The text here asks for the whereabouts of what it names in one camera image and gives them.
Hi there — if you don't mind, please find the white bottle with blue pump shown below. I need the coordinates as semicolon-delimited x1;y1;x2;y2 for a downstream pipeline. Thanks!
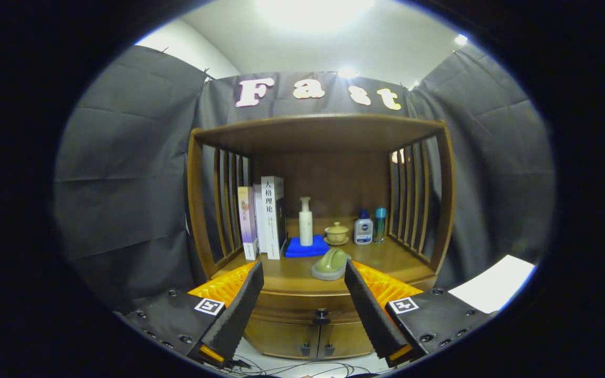
354;210;374;246

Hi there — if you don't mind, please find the thin white book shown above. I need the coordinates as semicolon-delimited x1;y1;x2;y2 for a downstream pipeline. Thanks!
253;184;267;254

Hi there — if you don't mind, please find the black cable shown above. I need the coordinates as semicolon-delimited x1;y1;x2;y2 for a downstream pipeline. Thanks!
224;359;387;377

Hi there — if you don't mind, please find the green item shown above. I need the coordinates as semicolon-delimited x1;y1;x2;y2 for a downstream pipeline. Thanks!
311;248;352;281

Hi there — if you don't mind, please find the brown wooden cabinet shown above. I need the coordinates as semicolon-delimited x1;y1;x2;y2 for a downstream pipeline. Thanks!
187;114;456;362

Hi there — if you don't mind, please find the thick white book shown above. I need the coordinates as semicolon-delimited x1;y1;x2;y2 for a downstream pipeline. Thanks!
260;176;287;260

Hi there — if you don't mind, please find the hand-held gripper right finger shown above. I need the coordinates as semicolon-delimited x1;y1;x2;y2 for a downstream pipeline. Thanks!
344;260;497;368

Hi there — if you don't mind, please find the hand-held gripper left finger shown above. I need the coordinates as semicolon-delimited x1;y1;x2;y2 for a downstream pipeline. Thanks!
119;261;265;368

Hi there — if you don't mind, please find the blue folded cloth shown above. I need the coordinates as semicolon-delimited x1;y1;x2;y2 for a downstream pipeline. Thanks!
285;235;330;258

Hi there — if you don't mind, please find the clear bottle with blue cap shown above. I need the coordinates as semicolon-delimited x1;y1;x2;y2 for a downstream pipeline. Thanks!
374;207;387;244

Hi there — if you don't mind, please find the wooden countertop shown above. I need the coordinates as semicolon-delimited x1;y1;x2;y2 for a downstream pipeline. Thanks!
211;218;437;295

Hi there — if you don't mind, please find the wooden cabinet door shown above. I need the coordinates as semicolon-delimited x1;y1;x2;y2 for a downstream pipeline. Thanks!
317;321;374;359
244;318;320;360

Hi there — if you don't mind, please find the yellow lidded teacup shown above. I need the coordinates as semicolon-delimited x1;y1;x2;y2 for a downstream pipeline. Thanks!
325;222;350;243

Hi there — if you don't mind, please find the large ceiling light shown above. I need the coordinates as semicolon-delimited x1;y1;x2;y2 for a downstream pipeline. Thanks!
253;0;377;32

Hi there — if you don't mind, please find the purple book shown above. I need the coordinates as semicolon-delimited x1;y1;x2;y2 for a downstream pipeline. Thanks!
237;186;259;261

